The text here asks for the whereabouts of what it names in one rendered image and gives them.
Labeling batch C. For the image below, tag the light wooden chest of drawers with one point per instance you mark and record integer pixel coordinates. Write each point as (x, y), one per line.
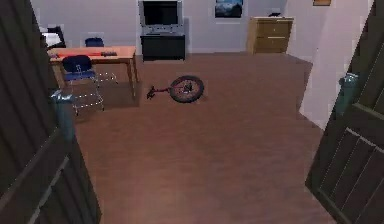
(269, 35)

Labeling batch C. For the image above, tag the grey television set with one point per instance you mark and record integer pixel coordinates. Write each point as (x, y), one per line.
(161, 15)

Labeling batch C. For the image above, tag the red flat object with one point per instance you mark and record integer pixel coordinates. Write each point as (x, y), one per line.
(78, 53)

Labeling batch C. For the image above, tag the red unicycle with black wheel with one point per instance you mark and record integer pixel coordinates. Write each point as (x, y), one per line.
(186, 88)

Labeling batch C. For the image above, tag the orange wooden table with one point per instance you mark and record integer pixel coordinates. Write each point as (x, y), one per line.
(113, 55)

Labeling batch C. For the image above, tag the dark brown room door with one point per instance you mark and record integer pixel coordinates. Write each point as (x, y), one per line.
(30, 133)
(356, 160)

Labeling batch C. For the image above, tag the blue framed wall picture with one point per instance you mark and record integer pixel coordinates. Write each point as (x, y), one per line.
(228, 8)

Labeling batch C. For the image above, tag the blue chair with metal legs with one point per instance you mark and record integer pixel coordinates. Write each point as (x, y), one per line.
(78, 68)
(94, 42)

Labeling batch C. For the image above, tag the orange framed wall picture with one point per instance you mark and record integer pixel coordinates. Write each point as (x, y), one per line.
(322, 2)

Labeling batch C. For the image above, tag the black remote control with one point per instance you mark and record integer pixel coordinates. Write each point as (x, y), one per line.
(109, 53)

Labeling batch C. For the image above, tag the black framed white board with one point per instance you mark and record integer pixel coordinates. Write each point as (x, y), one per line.
(53, 37)

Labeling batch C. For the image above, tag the black television stand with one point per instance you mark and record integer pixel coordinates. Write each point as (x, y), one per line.
(162, 46)

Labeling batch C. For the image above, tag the small black object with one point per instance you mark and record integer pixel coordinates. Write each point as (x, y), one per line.
(274, 14)

